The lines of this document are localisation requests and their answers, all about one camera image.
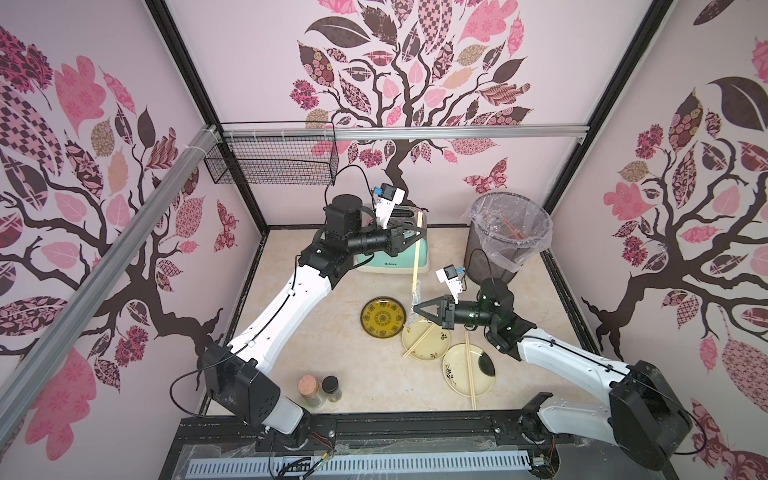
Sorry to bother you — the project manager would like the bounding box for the aluminium frame bar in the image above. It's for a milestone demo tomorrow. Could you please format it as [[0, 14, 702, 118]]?
[[223, 124, 589, 141], [1, 125, 220, 445]]

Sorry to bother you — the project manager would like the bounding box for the chopsticks panda wrapper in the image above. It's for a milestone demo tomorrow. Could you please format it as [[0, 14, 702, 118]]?
[[402, 323, 437, 359]]

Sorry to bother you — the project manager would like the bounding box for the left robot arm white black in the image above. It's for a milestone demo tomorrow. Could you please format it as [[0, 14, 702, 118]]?
[[202, 184, 426, 435]]

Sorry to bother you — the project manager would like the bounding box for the mint green toaster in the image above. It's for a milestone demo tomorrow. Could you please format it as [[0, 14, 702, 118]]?
[[359, 206, 429, 274]]

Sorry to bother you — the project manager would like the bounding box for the aluminium frame bar left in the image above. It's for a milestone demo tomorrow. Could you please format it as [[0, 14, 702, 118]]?
[[1, 125, 220, 445]]

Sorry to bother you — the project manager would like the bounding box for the black mesh trash bin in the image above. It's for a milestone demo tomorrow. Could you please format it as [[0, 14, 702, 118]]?
[[464, 191, 554, 289]]

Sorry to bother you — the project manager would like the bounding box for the black wire wall basket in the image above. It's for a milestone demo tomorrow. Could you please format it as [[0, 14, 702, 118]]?
[[204, 120, 340, 186]]

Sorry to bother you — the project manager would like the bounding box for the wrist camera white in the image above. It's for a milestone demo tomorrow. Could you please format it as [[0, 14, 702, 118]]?
[[436, 264, 466, 304], [373, 183, 405, 229]]

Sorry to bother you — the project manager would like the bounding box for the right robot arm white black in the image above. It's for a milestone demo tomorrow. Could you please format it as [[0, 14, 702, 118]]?
[[413, 278, 693, 471]]

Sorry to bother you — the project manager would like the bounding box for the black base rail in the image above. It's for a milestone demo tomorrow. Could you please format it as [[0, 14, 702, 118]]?
[[158, 407, 679, 480]]

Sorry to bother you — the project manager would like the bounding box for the black lid spice jar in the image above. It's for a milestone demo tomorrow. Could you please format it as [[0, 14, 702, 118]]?
[[321, 375, 342, 402]]

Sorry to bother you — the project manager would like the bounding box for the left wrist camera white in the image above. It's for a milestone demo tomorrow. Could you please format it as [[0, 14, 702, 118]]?
[[373, 183, 405, 229]]

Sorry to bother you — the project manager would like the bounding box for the aluminium frame bar rear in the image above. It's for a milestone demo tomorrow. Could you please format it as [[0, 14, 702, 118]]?
[[223, 124, 589, 141]]

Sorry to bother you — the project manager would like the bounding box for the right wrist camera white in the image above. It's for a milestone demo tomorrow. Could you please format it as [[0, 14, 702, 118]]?
[[436, 264, 466, 304]]

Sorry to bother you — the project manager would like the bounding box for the yellow patterned plate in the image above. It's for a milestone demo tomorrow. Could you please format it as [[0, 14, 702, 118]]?
[[360, 297, 406, 339]]

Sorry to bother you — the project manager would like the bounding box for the cream plate with calligraphy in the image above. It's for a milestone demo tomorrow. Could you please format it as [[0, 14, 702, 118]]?
[[401, 319, 452, 361]]

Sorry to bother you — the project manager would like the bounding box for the pink lid spice jar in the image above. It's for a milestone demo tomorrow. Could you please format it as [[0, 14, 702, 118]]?
[[297, 374, 325, 408]]

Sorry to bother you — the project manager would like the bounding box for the white slotted cable duct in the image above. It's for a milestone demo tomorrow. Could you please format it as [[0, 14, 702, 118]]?
[[181, 451, 532, 479]]

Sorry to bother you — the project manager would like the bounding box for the clear plastic bin liner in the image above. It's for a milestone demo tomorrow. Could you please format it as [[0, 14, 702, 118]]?
[[468, 191, 556, 274]]

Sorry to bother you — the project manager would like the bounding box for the cream plate with green patch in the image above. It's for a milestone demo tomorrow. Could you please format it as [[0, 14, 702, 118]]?
[[442, 344, 496, 397]]

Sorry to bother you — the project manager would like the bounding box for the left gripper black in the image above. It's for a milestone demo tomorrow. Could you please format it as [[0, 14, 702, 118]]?
[[347, 218, 425, 257]]

